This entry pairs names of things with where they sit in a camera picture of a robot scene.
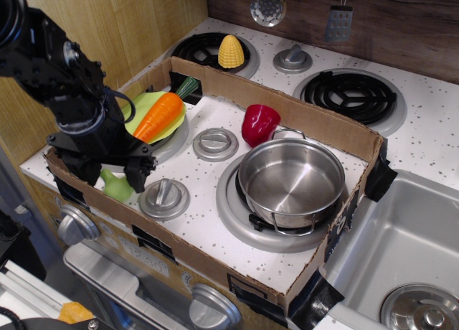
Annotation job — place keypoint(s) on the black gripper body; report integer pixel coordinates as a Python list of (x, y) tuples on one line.
[(102, 137)]

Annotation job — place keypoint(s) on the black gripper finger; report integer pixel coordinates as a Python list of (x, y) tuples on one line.
[(136, 172), (82, 167)]

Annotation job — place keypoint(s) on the green toy broccoli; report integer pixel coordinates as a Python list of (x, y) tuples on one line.
[(115, 187)]

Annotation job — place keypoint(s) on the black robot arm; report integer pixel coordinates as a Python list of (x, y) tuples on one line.
[(53, 70)]

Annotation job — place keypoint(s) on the front left stove burner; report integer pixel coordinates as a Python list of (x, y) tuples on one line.
[(166, 148)]

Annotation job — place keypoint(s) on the stove burner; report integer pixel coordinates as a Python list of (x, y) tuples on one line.
[(363, 96), (166, 148), (235, 216), (203, 49)]

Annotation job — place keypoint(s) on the grey front stove knob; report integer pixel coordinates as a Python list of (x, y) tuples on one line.
[(164, 200)]

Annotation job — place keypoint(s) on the grey stove knob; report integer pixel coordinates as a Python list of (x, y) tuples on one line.
[(293, 61), (215, 144), (164, 200)]

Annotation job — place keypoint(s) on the brown cardboard fence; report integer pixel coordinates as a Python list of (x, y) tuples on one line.
[(196, 246)]

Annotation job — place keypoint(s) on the light green plate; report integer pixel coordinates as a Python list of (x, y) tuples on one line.
[(143, 103)]

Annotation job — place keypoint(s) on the left oven front knob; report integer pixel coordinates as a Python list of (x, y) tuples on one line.
[(76, 226)]

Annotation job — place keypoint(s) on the oven knob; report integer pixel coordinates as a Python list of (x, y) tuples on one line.
[(209, 309), (76, 226)]

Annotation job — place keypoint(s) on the orange toy carrot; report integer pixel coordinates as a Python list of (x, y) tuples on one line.
[(164, 111)]

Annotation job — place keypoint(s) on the grey middle stove knob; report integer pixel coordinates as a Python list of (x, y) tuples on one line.
[(215, 144)]

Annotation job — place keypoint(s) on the front right stove burner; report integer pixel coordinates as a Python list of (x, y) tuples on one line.
[(235, 216)]

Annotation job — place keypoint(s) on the back left stove burner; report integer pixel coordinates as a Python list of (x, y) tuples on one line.
[(203, 49)]

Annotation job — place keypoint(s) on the red toy bell pepper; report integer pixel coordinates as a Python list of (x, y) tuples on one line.
[(259, 123)]

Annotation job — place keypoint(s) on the yellow object bottom left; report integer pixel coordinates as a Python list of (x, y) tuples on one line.
[(74, 312)]

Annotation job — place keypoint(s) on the yellow toy corn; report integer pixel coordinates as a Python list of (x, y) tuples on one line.
[(230, 54)]

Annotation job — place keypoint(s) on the right oven front knob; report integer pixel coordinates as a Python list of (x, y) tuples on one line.
[(209, 309)]

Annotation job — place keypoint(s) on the grey back stove knob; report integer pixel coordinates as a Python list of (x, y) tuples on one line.
[(293, 61)]

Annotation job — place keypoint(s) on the hanging silver strainer ladle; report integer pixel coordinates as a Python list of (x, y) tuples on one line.
[(268, 13)]

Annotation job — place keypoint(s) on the back right stove burner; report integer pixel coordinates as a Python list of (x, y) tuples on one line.
[(363, 96)]

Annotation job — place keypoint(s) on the hanging grey spatula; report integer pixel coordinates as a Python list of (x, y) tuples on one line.
[(338, 27)]

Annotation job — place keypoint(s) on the grey toy sink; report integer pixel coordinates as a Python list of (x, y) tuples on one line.
[(409, 236)]

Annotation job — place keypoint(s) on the silver sink drain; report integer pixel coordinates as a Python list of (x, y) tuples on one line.
[(419, 306)]

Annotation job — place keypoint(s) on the silver oven door handle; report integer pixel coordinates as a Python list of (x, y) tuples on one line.
[(131, 298)]

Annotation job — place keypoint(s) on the steel pan with handles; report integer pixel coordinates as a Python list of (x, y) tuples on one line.
[(292, 183)]

